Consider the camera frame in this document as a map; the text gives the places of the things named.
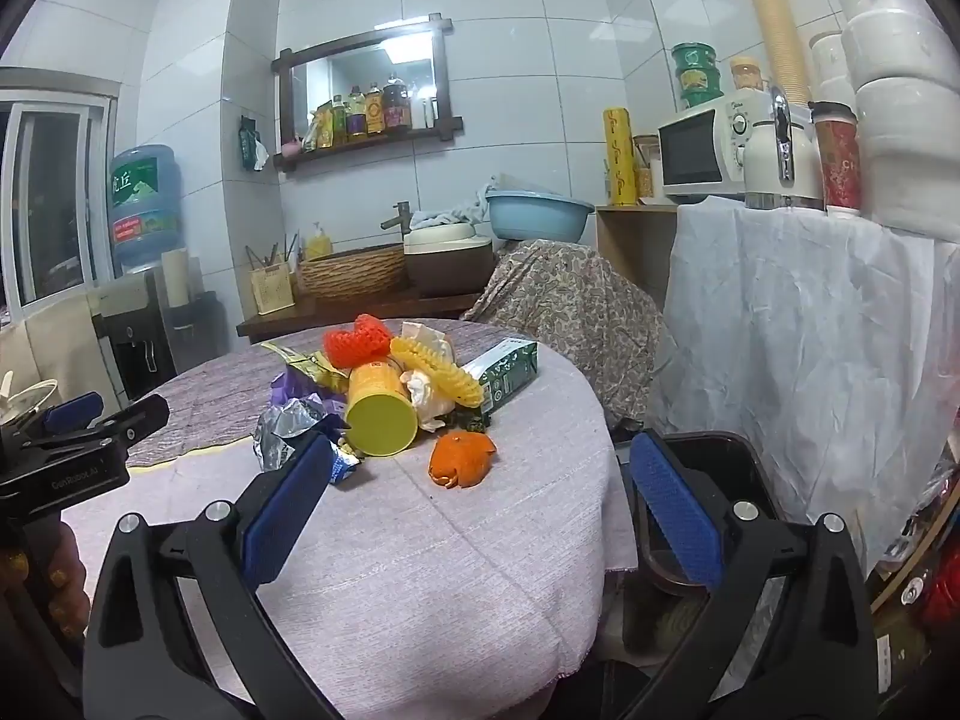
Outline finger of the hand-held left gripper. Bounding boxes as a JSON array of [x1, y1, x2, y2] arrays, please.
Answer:
[[37, 392, 106, 436], [73, 394, 171, 458]]

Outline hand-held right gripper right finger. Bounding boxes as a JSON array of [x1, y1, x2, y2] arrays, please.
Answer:
[[622, 431, 878, 720]]

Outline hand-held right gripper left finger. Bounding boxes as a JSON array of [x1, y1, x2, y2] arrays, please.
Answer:
[[81, 431, 346, 720]]

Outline blue and white wrapper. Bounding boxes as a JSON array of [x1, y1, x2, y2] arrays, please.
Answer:
[[326, 442, 361, 485]]

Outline silver foil wrapper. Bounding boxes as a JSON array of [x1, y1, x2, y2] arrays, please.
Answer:
[[253, 397, 327, 473]]

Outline black trash bin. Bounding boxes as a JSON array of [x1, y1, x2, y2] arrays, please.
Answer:
[[615, 431, 796, 661]]

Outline purple snack wrapper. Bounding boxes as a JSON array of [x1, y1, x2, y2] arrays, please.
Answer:
[[270, 371, 331, 410]]

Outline yellow paper cup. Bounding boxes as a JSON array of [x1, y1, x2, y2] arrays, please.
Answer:
[[343, 361, 419, 458]]

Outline gold snack wrapper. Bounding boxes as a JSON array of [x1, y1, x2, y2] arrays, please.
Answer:
[[261, 341, 350, 395]]

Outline white tissue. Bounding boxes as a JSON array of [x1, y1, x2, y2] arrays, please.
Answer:
[[401, 369, 455, 432]]

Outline orange peel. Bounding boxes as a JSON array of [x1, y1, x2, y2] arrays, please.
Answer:
[[429, 431, 497, 490]]

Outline red foam fruit net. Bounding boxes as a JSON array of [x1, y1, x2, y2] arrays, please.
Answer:
[[324, 313, 391, 370]]

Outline yellow foam fruit net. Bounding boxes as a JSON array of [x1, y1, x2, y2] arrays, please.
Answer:
[[390, 336, 485, 410]]

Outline green milk carton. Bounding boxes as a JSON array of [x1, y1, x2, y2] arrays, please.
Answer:
[[460, 337, 539, 417]]

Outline white paper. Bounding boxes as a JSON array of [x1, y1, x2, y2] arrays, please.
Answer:
[[400, 321, 457, 361]]

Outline person's left hand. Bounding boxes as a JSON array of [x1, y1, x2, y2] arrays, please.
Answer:
[[41, 521, 92, 640]]

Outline glass pot lid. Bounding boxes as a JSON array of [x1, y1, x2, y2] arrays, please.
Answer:
[[0, 371, 59, 428]]

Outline striped grey tablecloth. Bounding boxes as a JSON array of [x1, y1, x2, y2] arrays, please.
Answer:
[[64, 319, 481, 470]]

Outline water dispenser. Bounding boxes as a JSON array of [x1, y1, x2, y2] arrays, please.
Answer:
[[88, 270, 226, 402]]

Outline white cup tube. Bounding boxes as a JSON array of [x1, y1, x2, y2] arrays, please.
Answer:
[[161, 247, 192, 308]]

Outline beige utensil holder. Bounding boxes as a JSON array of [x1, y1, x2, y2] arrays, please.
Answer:
[[247, 236, 301, 316]]

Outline white cloth cover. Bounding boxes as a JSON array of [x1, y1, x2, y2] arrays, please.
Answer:
[[649, 195, 960, 578]]

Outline wooden counter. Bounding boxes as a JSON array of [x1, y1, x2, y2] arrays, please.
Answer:
[[236, 292, 481, 342]]

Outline window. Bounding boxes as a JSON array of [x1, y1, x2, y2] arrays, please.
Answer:
[[0, 67, 121, 316]]

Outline blue water jug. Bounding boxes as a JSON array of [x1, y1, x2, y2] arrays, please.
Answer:
[[109, 144, 185, 271]]

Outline floral cloth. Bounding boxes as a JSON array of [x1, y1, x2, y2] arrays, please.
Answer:
[[461, 238, 676, 428]]

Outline wicker basket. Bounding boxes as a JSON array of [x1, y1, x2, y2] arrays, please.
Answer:
[[298, 244, 407, 301]]

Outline wooden cabinet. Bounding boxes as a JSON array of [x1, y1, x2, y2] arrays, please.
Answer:
[[595, 202, 680, 308]]

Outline red plastic bag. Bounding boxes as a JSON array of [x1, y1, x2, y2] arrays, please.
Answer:
[[919, 562, 960, 638]]

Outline green hanging packet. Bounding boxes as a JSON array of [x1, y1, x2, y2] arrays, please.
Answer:
[[238, 116, 269, 172]]

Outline white basin lid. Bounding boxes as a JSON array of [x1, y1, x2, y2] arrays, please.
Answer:
[[403, 221, 492, 254]]

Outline blue plastic basin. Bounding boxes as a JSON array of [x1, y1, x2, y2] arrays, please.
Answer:
[[486, 190, 596, 245]]

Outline glass jar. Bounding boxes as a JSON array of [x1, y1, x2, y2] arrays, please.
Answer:
[[632, 135, 662, 200]]

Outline light blue towel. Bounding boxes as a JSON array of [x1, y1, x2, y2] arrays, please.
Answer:
[[409, 176, 500, 230]]

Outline yellow roll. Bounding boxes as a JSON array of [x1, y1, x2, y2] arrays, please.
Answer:
[[604, 106, 637, 207]]

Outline white microwave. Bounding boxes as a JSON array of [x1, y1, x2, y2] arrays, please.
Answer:
[[658, 94, 777, 196]]

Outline white kettle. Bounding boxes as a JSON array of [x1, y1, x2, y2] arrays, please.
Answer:
[[742, 86, 826, 211]]

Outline row of condiment bottles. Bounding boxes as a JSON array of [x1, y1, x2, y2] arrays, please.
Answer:
[[304, 73, 440, 149]]

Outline red paper cup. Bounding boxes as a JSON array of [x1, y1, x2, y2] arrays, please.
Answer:
[[808, 101, 862, 218]]

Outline wooden framed mirror shelf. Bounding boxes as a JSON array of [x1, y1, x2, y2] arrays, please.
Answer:
[[271, 13, 464, 173]]

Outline short stack of white bowls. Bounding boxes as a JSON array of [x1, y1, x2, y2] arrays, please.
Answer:
[[808, 30, 856, 107]]

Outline tall stack of white bowls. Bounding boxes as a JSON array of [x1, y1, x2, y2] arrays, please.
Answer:
[[836, 0, 960, 241]]

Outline stack of beige paper cups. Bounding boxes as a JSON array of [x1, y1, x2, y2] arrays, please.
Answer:
[[731, 0, 815, 110]]

